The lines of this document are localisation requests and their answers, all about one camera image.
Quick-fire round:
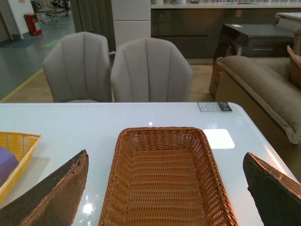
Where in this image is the left grey upholstered chair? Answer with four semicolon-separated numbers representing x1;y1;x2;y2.
43;32;112;103

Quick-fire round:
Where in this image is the white pillar cabinet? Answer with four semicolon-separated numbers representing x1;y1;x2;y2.
111;0;151;47

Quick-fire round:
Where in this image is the grey curtain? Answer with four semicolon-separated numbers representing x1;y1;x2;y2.
70;0;116;52

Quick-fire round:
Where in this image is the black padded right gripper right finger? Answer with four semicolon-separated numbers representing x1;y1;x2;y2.
243;152;301;226

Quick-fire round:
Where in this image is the beige sofa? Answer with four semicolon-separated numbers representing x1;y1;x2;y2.
212;56;301;145

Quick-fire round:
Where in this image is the black white table label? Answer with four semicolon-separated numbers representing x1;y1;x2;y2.
198;102;232;112

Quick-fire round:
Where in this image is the grey upholstered chair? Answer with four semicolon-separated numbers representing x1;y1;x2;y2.
43;32;112;103
111;38;194;102

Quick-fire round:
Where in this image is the purple foam cube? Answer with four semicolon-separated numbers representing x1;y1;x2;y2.
0;147;19;186

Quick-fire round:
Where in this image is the orange brown cushion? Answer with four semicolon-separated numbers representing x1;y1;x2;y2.
287;45;301;89

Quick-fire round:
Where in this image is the white office chair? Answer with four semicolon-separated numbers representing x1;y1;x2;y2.
38;0;57;24

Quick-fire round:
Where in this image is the dark glossy side cabinet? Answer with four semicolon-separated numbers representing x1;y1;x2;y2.
209;24;294;98

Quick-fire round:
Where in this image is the brown padded right gripper left finger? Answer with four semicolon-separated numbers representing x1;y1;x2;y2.
0;150;89;226

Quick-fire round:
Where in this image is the dark kitchen counter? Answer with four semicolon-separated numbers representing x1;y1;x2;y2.
150;0;301;60

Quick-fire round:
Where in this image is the brown wicker basket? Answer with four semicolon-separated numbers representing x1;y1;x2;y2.
99;127;237;226

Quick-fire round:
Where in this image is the right grey upholstered chair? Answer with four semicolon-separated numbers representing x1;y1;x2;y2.
111;38;194;102

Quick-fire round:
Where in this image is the yellow wicker basket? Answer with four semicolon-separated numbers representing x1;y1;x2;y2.
0;131;42;202

